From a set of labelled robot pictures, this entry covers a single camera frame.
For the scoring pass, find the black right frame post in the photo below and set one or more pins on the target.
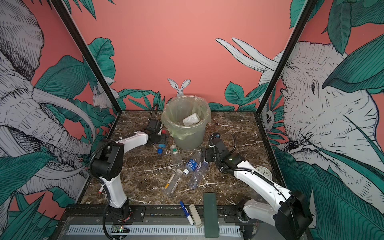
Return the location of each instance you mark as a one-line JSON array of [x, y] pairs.
[[298, 29]]

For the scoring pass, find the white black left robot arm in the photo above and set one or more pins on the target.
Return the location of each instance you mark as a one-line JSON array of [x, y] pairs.
[[107, 162]]

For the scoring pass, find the dark green flat block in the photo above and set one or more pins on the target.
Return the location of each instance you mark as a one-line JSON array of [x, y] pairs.
[[211, 222]]

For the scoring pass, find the blue white marker pen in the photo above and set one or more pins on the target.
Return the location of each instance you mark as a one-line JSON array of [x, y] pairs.
[[187, 214]]

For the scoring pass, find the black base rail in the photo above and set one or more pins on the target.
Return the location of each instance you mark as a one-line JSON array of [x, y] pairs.
[[140, 213]]

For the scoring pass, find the white bottle yellow logo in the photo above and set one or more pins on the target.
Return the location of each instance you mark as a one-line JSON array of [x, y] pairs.
[[191, 120]]

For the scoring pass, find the black left frame post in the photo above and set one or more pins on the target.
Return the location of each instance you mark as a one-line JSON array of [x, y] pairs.
[[66, 18]]

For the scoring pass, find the clear bottle yellow inside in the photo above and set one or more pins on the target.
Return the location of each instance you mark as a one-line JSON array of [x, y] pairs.
[[173, 182]]

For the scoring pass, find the clear bottle green cap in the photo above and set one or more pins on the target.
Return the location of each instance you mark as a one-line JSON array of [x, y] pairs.
[[176, 158]]

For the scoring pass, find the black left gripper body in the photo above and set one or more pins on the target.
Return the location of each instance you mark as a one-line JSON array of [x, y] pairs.
[[160, 138]]

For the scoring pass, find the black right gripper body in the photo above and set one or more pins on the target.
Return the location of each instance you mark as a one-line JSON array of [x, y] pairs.
[[210, 156]]

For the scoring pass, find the clear bottle pink blue label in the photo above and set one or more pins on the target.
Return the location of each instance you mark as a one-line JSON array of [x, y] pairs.
[[198, 174]]

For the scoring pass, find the white slotted cable duct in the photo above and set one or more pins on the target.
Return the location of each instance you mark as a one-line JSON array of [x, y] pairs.
[[141, 230]]

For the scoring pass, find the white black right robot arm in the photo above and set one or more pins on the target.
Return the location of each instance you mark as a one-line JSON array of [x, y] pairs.
[[288, 211]]

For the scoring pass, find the white eraser bar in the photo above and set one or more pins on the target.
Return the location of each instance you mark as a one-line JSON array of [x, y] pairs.
[[195, 216]]

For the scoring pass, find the black frame post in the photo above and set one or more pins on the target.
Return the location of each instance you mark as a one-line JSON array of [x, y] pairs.
[[298, 29], [66, 18]]

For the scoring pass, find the Fiji bottle red blue label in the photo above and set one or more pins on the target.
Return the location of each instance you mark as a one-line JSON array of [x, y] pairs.
[[161, 148]]

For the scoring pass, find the grey bin with green liner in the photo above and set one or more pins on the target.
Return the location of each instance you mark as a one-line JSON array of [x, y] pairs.
[[186, 138]]

